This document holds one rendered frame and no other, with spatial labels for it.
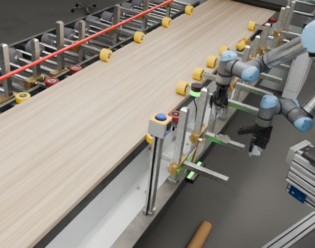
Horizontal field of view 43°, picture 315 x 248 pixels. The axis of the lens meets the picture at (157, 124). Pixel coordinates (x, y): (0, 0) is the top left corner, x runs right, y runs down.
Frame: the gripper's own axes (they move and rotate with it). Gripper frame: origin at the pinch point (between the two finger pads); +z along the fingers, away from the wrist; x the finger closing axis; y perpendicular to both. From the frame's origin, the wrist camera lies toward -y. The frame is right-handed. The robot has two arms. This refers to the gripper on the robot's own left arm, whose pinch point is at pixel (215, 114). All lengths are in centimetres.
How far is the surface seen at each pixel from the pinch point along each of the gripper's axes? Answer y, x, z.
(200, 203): -41, 6, 101
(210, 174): 24.7, 1.3, 19.6
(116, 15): -120, -80, -4
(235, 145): 2.4, 13.0, 15.4
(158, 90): -37, -34, 11
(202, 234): -5, 8, 93
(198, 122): -0.7, -8.2, 6.8
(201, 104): -0.7, -8.2, -4.3
